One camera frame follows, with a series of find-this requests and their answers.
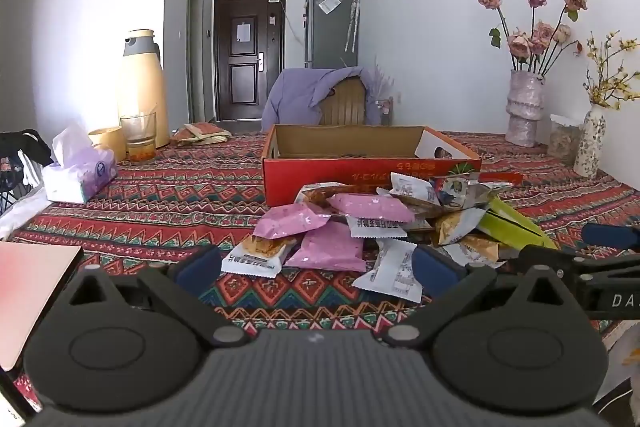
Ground grey refrigerator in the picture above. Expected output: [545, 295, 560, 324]
[305, 0, 360, 70]

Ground bunch of dried pink roses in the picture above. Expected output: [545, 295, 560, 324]
[475, 0, 588, 75]

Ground yellow cup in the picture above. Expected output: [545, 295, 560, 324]
[89, 126, 127, 162]

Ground clear drinking glass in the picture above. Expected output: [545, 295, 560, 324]
[120, 112, 158, 164]

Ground folded patterned cloth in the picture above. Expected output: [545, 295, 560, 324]
[170, 122, 233, 146]

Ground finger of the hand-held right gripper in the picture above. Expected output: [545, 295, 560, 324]
[509, 246, 596, 280]
[581, 222, 640, 254]

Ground white printed bag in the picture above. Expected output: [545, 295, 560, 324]
[592, 319, 640, 418]

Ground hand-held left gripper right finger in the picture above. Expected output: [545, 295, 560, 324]
[387, 244, 576, 350]

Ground yellow flower branches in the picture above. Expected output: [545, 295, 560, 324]
[582, 32, 640, 110]

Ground small storage rack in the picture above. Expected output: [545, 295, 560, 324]
[375, 97, 397, 126]

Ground pile of snack packets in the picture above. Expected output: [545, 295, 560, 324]
[221, 172, 558, 304]

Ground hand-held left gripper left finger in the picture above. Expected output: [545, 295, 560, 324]
[62, 246, 251, 350]

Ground white interior door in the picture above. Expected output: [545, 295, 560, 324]
[189, 0, 206, 122]

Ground pink textured vase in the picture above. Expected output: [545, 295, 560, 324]
[505, 69, 547, 148]

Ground dark brown door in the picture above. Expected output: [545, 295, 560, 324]
[214, 0, 287, 122]

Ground white floral vase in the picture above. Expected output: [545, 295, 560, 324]
[573, 103, 607, 180]

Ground pink laptop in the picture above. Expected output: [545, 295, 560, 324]
[0, 241, 83, 370]

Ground white cloth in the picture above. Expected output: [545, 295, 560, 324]
[0, 187, 51, 240]

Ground clear plastic jar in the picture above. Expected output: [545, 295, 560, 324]
[548, 114, 586, 166]

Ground white folded umbrella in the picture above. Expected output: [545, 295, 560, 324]
[347, 0, 361, 52]

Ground black bag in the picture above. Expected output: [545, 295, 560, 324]
[0, 129, 53, 208]

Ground red cardboard box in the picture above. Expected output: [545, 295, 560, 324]
[262, 124, 523, 208]

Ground wooden chair with purple shirt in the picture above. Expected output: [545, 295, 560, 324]
[262, 67, 396, 132]

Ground yellow thermos jug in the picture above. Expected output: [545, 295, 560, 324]
[117, 29, 171, 150]

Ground purple tissue pack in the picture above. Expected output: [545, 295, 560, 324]
[42, 124, 118, 204]

